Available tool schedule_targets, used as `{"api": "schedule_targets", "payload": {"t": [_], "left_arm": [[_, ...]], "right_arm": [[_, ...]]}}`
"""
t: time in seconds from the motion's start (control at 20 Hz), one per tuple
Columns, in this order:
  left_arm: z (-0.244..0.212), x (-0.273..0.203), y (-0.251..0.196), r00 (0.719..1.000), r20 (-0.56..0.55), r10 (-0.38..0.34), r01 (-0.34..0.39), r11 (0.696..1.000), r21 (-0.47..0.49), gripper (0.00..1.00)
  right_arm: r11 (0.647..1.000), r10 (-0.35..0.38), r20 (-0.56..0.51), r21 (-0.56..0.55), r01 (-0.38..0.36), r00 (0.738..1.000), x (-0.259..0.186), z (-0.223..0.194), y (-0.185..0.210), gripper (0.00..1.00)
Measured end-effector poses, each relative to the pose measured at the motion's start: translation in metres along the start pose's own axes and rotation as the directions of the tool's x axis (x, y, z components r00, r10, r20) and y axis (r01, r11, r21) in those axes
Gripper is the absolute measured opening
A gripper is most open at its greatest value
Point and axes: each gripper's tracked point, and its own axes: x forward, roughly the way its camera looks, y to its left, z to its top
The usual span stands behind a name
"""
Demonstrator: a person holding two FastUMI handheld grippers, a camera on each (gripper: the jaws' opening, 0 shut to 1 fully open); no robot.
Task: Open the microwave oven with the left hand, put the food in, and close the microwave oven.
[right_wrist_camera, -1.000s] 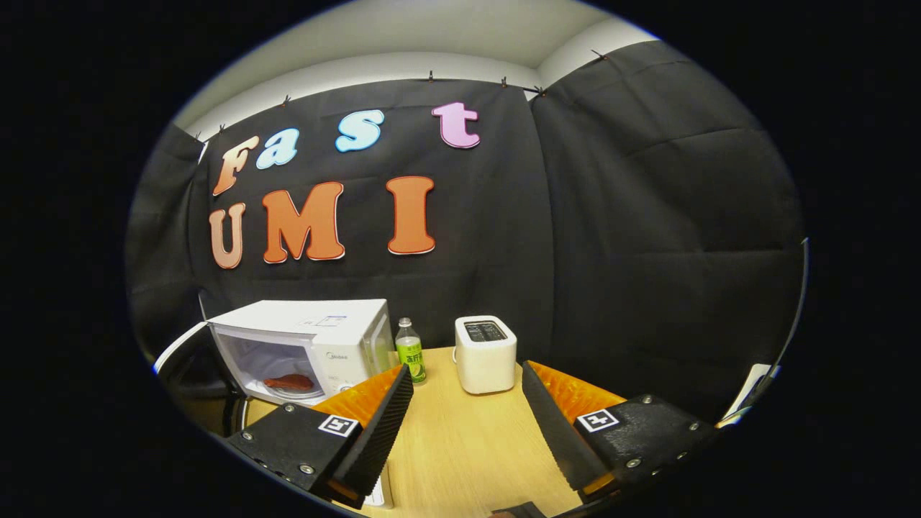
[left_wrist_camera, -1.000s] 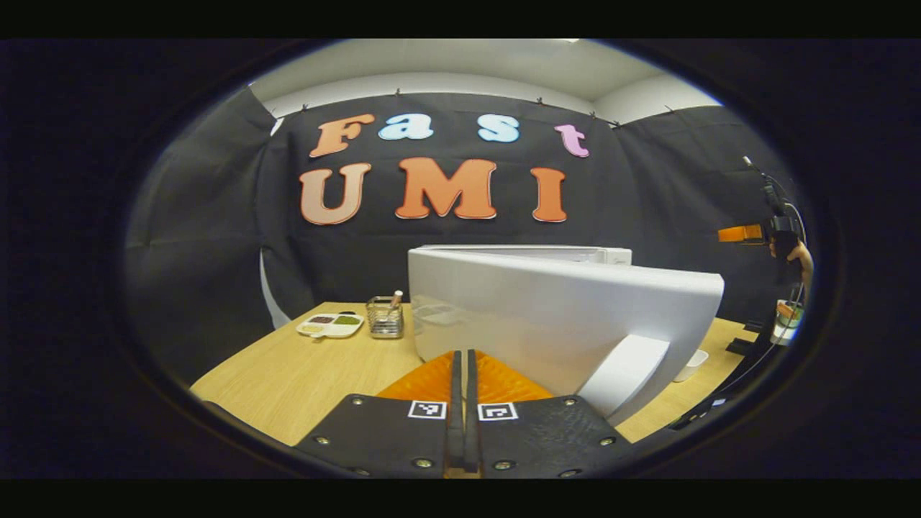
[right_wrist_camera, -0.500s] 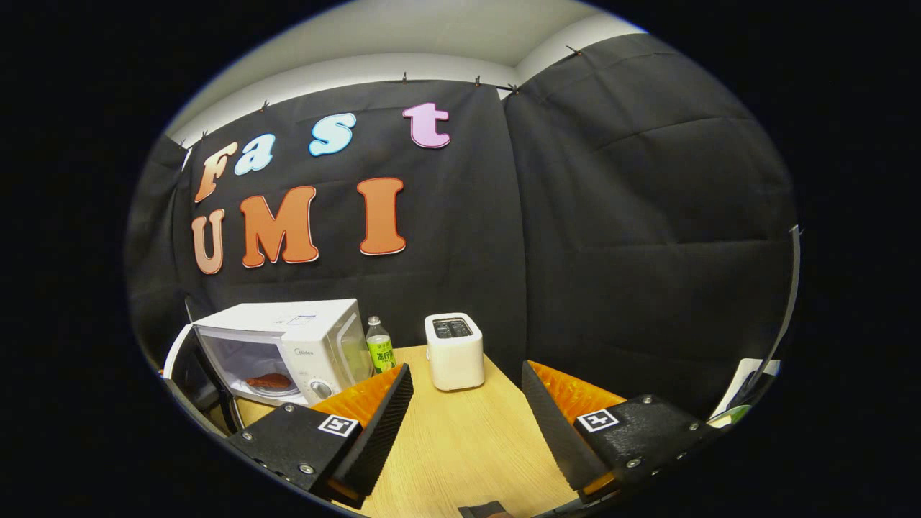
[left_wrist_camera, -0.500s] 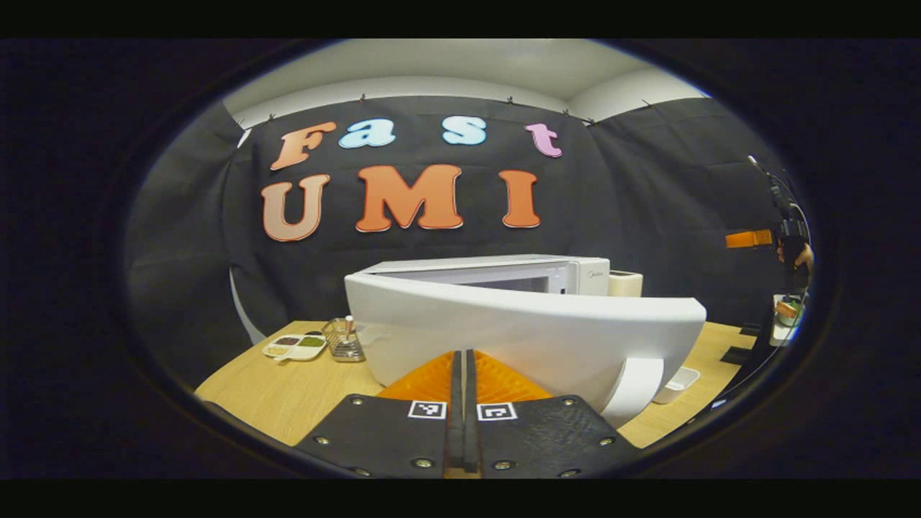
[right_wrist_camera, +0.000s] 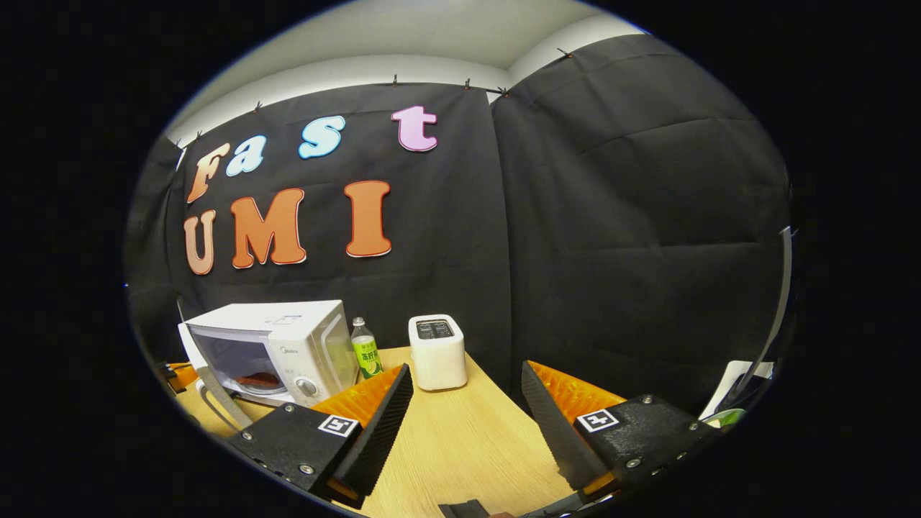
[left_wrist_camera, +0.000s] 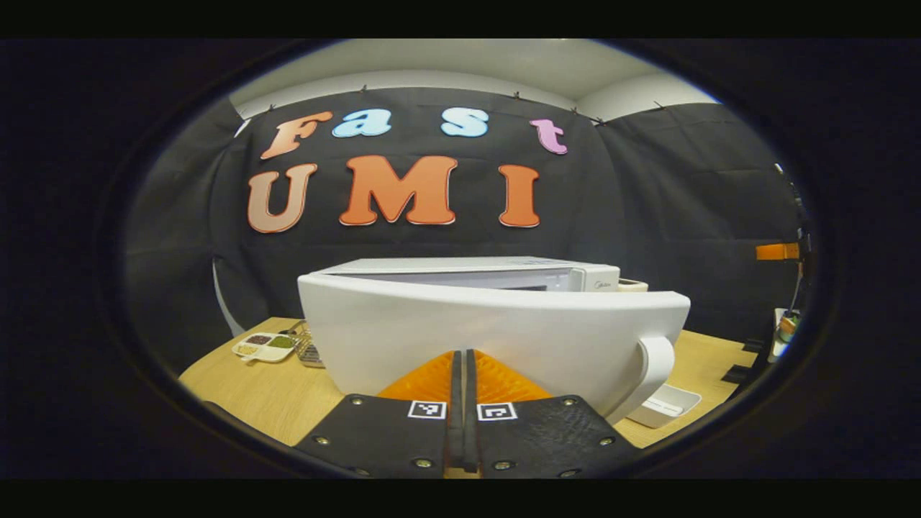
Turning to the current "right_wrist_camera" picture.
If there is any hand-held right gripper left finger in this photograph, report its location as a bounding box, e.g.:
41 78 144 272
227 363 414 510

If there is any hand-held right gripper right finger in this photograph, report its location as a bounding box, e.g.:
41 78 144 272
521 361 722 510

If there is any white microwave oven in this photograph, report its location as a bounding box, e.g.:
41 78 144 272
176 300 360 432

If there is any green label drink bottle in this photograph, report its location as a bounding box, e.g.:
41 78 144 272
350 317 384 381

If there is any white toaster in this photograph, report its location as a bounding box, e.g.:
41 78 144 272
408 314 468 393

